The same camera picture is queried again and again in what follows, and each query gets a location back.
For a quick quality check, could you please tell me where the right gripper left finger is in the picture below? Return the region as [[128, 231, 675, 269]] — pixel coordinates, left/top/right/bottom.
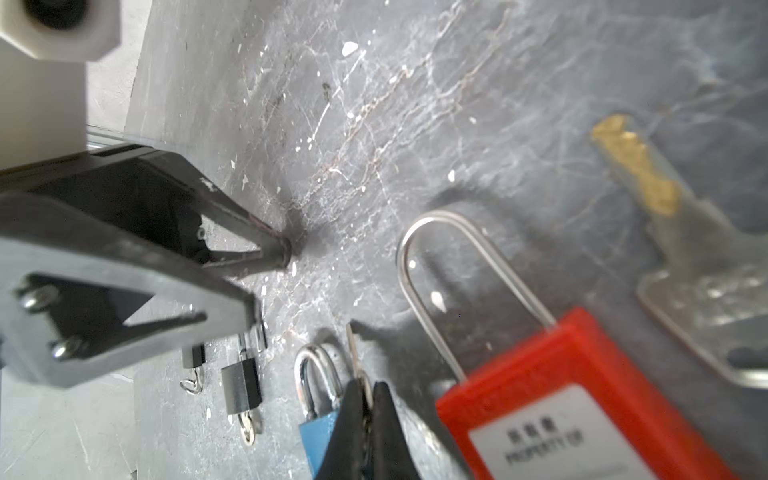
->
[[314, 379, 368, 480]]

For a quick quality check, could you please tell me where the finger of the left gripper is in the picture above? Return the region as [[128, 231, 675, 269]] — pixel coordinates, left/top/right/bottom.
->
[[1, 192, 256, 389], [1, 143, 292, 278]]

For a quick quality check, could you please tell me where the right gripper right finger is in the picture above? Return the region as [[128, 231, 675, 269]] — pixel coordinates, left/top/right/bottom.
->
[[369, 382, 420, 480]]

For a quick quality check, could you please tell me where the blue padlock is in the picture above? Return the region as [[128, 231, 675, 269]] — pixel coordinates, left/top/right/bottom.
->
[[294, 343, 343, 477]]

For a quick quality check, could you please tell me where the small silver blue-lock key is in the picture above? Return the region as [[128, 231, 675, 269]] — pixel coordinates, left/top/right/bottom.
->
[[346, 323, 373, 409]]

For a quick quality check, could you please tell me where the black padlock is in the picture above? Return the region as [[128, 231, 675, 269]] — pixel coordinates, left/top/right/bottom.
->
[[179, 344, 206, 395], [220, 334, 263, 447]]

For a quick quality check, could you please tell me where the red padlock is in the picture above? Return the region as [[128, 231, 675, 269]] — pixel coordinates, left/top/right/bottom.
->
[[396, 210, 732, 479]]

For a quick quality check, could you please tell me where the brass silver key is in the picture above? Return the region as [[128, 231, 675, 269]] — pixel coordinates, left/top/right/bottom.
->
[[590, 113, 767, 389]]

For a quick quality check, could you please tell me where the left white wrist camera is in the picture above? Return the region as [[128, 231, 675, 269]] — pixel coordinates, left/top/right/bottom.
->
[[1, 1, 121, 170]]

